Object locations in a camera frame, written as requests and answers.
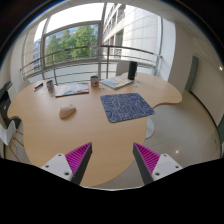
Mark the light blue book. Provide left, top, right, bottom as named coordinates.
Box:
left=99, top=75, right=134, bottom=90

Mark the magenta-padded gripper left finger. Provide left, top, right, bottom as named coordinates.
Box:
left=40, top=142, right=93, bottom=186

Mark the black cylindrical speaker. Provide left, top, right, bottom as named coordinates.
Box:
left=127, top=61, right=138, bottom=81

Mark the red and grey magazine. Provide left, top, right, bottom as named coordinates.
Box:
left=54, top=82, right=91, bottom=98

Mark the metal window railing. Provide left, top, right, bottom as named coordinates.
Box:
left=19, top=44, right=163, bottom=86

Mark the black marker pen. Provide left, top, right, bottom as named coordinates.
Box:
left=33, top=82, right=45, bottom=92

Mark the white chair with tall backrest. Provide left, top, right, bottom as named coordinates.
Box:
left=115, top=60, right=131, bottom=77

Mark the black printer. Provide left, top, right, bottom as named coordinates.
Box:
left=0, top=81, right=22, bottom=129

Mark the beige computer mouse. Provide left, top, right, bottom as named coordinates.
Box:
left=59, top=104, right=77, bottom=120

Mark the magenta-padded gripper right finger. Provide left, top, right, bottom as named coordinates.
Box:
left=132, top=142, right=184, bottom=186

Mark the grey door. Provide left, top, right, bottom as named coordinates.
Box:
left=185, top=55, right=199, bottom=93

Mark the white plastic chair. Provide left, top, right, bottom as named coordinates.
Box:
left=0, top=119, right=24, bottom=158

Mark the white and blue can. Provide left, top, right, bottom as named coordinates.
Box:
left=46, top=79, right=55, bottom=94

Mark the blue patterned mouse pad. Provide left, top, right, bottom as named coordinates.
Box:
left=100, top=92, right=156, bottom=124

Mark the white chair with low backrest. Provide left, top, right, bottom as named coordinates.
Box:
left=18, top=79, right=33, bottom=93

